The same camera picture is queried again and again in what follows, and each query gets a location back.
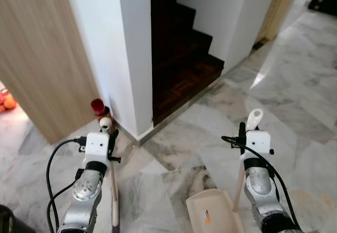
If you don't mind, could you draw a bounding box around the beige louvred door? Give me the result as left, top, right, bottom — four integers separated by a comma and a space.
256, 0, 305, 48

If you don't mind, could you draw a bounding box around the light wooden panel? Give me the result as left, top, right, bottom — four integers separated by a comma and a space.
0, 0, 102, 145

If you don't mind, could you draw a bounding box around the dark object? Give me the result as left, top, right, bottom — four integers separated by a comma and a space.
0, 204, 17, 233

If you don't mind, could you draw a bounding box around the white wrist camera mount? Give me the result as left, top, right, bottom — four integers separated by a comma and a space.
245, 131, 272, 162
84, 133, 111, 166

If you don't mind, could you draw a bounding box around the red-lidded brown jar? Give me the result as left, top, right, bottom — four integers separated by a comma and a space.
90, 98, 114, 134

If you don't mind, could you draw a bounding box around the cream broom with long handle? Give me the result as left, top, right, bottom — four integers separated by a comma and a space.
99, 117, 122, 233

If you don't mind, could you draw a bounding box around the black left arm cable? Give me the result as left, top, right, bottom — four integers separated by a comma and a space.
46, 137, 87, 233

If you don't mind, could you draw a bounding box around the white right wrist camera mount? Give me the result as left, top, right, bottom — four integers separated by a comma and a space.
245, 131, 272, 162

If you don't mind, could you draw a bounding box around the dark wooden staircase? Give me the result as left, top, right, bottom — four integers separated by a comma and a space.
150, 0, 225, 127

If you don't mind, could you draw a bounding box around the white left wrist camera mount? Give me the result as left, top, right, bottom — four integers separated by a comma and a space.
84, 133, 111, 166

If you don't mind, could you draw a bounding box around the cream long-handled dustpan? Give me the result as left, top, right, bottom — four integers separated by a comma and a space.
185, 108, 264, 233

